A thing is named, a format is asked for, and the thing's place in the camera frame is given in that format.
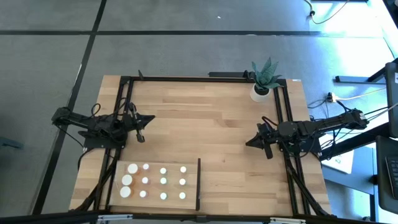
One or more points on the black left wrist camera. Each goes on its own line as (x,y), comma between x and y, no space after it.
(140,137)

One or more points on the black metal table frame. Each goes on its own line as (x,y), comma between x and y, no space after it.
(186,79)

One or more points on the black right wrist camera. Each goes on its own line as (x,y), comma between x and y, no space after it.
(269,154)

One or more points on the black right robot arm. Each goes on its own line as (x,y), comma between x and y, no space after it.
(329,124)

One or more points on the black flat bar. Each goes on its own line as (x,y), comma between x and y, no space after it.
(227,74)

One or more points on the yellow white power plug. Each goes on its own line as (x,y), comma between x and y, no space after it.
(331,97)

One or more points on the black shelf divider post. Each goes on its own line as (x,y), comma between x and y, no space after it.
(198,183)

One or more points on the black rig beam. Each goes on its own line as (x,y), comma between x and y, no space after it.
(62,219)

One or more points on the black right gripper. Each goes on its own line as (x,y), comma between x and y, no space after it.
(275,133)

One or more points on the silver metal bracket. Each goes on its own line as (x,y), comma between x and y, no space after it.
(115,217)
(287,221)

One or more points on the green spiky plant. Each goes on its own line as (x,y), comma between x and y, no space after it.
(265,77)

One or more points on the white plant pot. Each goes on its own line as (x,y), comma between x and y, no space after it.
(256,96)

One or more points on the black desk leg base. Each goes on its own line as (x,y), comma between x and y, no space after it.
(357,80)

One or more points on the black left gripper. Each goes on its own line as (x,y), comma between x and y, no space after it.
(133,121)

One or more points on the beige box with cups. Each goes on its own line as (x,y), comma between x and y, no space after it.
(172,188)

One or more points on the dark grey flat object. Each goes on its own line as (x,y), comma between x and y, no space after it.
(11,144)

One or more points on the grey office desk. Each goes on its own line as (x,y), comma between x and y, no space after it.
(357,183)

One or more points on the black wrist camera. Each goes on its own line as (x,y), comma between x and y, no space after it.
(140,137)
(269,154)

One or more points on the black keyboard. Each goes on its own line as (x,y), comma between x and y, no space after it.
(388,174)

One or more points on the black computer monitor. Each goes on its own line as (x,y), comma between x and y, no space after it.
(392,102)

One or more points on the white paper sheet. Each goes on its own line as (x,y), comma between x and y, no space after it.
(340,161)

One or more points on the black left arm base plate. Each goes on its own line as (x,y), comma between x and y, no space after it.
(102,144)

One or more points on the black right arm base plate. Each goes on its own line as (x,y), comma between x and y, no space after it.
(314,149)

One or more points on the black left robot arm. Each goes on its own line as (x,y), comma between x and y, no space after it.
(81,119)

